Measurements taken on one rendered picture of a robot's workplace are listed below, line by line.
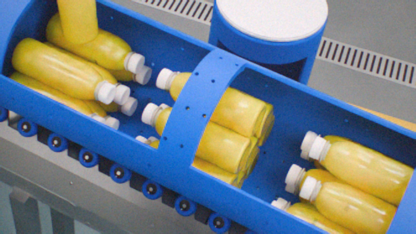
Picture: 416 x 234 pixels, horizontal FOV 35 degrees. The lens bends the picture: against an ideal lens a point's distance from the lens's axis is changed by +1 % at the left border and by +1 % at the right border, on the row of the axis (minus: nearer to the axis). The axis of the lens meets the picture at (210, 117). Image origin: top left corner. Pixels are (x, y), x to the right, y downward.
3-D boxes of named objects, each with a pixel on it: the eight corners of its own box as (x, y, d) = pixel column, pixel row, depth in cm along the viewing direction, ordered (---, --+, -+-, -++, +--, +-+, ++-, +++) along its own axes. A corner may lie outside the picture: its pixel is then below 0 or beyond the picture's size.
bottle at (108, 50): (61, 4, 137) (139, 38, 132) (68, 25, 143) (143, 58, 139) (41, 28, 134) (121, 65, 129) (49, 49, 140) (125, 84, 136)
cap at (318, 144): (329, 136, 117) (320, 132, 117) (321, 151, 115) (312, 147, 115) (324, 150, 120) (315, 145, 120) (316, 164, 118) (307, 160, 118)
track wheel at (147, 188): (166, 189, 130) (169, 186, 132) (149, 173, 130) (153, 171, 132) (152, 205, 131) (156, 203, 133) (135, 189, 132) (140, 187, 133)
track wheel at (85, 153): (101, 156, 133) (105, 155, 135) (85, 142, 134) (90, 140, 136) (88, 173, 134) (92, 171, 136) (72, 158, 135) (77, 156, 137)
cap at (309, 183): (309, 200, 119) (300, 195, 119) (319, 181, 119) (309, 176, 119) (308, 200, 115) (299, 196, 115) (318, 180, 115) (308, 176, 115)
